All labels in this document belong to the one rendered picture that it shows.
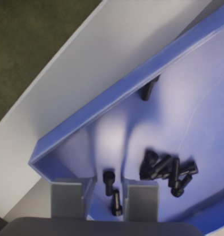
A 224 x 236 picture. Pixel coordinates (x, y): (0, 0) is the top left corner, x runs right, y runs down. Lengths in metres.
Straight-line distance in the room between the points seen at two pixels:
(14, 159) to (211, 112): 0.11
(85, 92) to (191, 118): 0.06
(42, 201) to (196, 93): 0.11
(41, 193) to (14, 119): 0.05
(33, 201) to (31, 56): 0.97
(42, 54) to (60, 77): 0.98
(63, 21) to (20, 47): 0.18
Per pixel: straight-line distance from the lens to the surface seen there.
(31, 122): 0.17
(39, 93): 0.16
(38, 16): 1.11
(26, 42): 1.14
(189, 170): 0.17
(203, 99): 0.16
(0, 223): 0.22
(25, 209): 0.21
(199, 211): 0.20
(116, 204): 0.19
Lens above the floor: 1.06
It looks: 62 degrees down
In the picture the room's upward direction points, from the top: 176 degrees counter-clockwise
